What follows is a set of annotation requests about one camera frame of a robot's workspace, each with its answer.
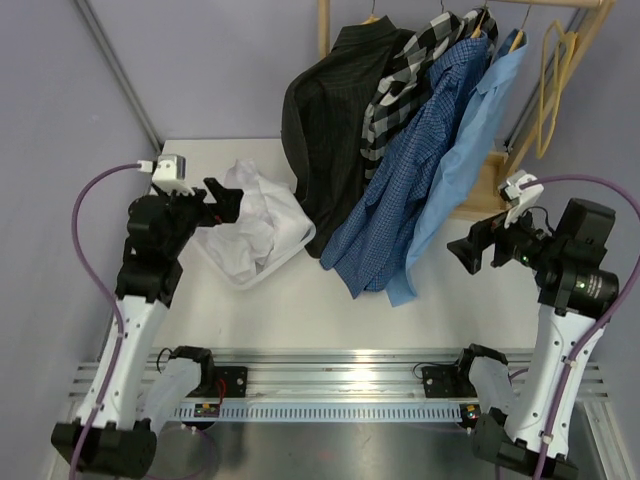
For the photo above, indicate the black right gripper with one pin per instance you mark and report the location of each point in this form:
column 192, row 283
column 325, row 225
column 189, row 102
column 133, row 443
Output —
column 485, row 234

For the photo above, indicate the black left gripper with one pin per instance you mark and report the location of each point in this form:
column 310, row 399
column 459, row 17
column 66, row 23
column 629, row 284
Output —
column 226, row 211

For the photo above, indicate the light blue shirt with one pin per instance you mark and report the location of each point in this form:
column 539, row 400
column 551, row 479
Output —
column 460, row 166

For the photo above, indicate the yellow hanger of blue shirt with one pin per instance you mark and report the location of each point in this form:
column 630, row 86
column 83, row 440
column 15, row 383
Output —
column 517, row 40

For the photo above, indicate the yellow hanger of white shirt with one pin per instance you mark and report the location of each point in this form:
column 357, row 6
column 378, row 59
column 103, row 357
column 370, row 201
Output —
column 558, row 49

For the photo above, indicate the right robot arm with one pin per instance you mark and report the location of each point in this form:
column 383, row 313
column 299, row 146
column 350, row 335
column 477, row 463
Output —
column 527, row 431

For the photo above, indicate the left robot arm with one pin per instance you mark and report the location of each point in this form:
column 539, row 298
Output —
column 115, row 431

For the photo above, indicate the blue plaid shirt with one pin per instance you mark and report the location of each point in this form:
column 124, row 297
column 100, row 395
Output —
column 369, row 247

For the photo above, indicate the black pinstripe shirt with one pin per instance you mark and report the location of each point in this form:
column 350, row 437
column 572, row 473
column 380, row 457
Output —
column 322, row 118

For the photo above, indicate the black white checkered shirt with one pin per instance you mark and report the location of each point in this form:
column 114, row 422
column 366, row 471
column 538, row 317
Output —
column 404, row 86

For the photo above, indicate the hanger of plaid shirt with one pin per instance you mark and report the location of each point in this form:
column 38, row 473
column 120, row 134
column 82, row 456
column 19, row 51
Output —
column 484, row 22

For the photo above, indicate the hanger of black shirt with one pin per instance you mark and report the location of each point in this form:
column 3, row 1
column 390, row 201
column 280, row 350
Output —
column 372, row 17

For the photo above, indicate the hanger of checkered shirt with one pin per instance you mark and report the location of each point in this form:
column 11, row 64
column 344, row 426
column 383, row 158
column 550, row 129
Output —
column 442, row 6

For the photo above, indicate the wooden clothes rack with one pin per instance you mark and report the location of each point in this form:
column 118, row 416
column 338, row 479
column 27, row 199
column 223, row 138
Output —
column 484, row 200

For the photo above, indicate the white plastic laundry basket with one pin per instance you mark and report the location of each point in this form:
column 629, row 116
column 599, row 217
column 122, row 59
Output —
column 203, row 244

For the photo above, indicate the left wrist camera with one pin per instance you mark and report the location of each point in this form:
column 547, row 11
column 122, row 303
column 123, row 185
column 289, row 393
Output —
column 167, row 173

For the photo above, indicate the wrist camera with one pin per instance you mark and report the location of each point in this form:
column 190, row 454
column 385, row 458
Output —
column 519, row 191
column 167, row 173

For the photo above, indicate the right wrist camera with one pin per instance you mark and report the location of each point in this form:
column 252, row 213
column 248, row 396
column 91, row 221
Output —
column 519, row 191

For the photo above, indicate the aluminium rail base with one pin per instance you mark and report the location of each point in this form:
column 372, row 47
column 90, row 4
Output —
column 366, row 375

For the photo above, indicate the aluminium corner frame post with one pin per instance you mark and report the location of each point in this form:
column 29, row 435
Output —
column 98, row 34

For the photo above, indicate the white slotted cable duct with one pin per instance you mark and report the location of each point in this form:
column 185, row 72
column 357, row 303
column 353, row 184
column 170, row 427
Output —
column 288, row 412

